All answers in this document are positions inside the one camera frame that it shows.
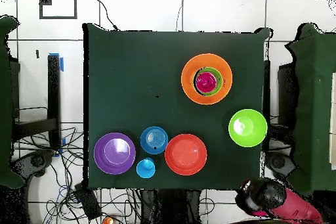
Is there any pink cup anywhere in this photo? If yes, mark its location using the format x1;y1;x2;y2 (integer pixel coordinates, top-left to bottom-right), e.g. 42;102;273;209
195;72;218;94

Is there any small green bowl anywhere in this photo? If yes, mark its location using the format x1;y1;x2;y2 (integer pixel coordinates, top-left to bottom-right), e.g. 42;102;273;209
194;66;224;97

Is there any blue bowl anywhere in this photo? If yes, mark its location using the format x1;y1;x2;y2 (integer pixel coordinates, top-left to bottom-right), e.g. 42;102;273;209
139;125;169;155

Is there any large orange bowl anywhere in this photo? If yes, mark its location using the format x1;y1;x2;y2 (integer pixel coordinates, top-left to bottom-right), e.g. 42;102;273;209
180;53;234;106

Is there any red bowl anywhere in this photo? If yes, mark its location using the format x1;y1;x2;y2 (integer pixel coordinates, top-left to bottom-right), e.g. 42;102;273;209
164;133;208;177

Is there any dark green tablecloth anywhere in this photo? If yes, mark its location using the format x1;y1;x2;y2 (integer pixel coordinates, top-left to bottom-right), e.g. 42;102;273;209
83;22;271;192

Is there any blue cup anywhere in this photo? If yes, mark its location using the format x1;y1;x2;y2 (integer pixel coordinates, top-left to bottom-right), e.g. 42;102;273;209
135;157;156;179

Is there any purple bowl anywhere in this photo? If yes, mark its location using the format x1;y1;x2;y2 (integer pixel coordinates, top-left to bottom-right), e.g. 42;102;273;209
93;132;137;175

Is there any large green bowl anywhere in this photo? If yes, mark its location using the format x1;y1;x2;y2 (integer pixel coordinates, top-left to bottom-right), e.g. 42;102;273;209
228;108;268;148

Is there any blue tape strip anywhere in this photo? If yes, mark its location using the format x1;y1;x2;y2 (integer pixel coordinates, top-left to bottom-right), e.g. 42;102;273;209
48;52;64;72

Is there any black metal stand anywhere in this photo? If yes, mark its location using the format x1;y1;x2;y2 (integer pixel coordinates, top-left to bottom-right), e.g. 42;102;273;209
11;54;62;151

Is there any grey chair base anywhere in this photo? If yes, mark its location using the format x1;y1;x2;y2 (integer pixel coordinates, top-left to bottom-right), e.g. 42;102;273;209
264;151;297;180
10;149;56;179

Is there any green clothed side table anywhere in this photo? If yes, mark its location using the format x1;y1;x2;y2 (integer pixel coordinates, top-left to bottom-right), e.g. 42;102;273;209
0;15;26;189
284;22;336;196

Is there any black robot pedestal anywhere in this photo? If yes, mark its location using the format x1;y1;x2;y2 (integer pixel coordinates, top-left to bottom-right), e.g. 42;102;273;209
140;189;203;224

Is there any black camera cable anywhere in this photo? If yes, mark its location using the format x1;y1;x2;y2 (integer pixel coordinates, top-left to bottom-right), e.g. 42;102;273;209
93;0;119;32

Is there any black cable tangle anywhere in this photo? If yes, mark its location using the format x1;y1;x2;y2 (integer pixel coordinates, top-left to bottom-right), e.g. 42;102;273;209
15;126;142;224

